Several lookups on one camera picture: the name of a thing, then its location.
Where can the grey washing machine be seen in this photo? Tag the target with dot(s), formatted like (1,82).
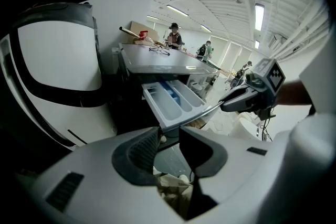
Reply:
(162,61)

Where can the white air conditioner unit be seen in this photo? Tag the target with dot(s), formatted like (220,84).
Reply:
(275,42)

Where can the brown cardboard box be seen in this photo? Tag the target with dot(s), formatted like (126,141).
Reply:
(141,26)

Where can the white detergent drawer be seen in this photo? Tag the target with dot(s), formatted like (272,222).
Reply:
(173,105)

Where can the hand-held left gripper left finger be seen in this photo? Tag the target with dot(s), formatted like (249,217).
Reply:
(86,165)

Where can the black-rimmed eyeglasses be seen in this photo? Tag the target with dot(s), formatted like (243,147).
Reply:
(159,50)

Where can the white round seat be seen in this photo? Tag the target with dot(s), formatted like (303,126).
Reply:
(244,126)

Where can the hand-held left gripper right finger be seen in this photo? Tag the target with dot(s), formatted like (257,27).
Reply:
(249,178)

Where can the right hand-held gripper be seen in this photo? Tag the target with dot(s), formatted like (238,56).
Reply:
(265,78)

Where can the white appliance with black trim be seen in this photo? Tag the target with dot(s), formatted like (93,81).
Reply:
(55,55)

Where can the red plastic item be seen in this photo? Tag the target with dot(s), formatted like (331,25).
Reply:
(143,34)

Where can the beige cloth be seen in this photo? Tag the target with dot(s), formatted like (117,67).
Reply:
(173,187)

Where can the long ceiling light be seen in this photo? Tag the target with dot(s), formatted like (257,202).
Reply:
(177,10)
(206,28)
(257,44)
(258,17)

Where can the cardboard tube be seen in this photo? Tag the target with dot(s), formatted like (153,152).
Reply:
(128,31)

